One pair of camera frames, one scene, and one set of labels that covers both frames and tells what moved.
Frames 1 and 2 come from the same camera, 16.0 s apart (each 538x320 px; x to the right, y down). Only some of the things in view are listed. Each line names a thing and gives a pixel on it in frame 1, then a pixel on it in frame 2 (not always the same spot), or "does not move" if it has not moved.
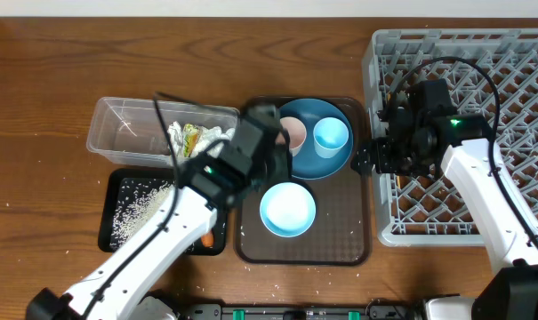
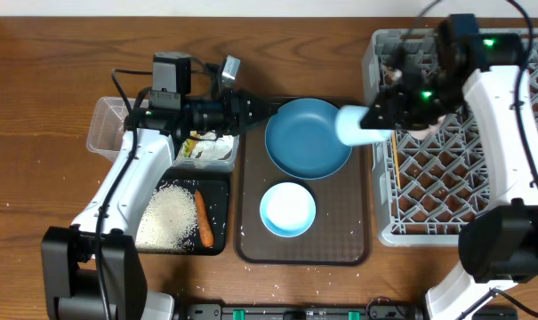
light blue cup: (329, 135) to (349, 131)
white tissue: (206, 136) does not move
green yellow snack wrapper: (190, 132) does not move
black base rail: (215, 311) does not move
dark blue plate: (308, 163) does not move
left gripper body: (266, 172) to (212, 114)
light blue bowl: (287, 210) does not move
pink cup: (296, 132) to (392, 76)
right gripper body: (400, 156) to (419, 107)
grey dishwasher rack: (506, 74) does not move
